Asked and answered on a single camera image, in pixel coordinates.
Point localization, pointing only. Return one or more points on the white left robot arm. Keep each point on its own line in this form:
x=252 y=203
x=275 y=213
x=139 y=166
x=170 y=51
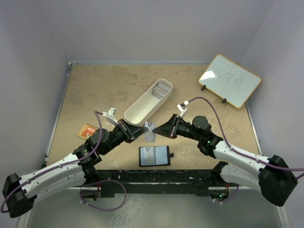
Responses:
x=77 y=168

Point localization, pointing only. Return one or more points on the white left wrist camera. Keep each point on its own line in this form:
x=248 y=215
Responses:
x=110 y=116

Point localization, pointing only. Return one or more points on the white plastic card tray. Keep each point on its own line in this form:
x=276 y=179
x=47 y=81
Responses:
x=146 y=105

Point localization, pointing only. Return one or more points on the credit card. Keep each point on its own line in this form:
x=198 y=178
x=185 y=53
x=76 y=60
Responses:
x=147 y=156

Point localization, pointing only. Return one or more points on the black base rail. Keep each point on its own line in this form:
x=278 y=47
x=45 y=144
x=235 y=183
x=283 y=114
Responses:
x=196 y=182

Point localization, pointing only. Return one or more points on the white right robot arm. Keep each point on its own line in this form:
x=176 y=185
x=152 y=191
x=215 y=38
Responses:
x=269 y=176

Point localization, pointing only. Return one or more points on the orange spiral notepad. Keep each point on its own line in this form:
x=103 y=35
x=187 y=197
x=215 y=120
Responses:
x=87 y=131

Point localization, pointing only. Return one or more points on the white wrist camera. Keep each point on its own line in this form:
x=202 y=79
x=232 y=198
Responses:
x=182 y=107
x=110 y=116

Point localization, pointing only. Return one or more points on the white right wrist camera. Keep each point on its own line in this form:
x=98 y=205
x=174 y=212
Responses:
x=182 y=107

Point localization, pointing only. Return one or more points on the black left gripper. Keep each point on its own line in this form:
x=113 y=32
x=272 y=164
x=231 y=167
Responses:
x=130 y=132

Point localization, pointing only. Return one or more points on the stack of cards in tray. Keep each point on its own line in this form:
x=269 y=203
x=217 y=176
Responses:
x=160 y=90

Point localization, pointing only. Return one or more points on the black leather card holder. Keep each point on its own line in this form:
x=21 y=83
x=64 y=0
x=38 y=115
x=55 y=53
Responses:
x=162 y=156

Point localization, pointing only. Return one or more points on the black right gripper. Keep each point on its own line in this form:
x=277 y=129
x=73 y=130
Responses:
x=170 y=128

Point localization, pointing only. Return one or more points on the small whiteboard yellow frame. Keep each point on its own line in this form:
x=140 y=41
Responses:
x=229 y=81

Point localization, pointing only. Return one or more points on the aluminium frame rail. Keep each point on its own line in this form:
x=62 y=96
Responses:
x=254 y=129

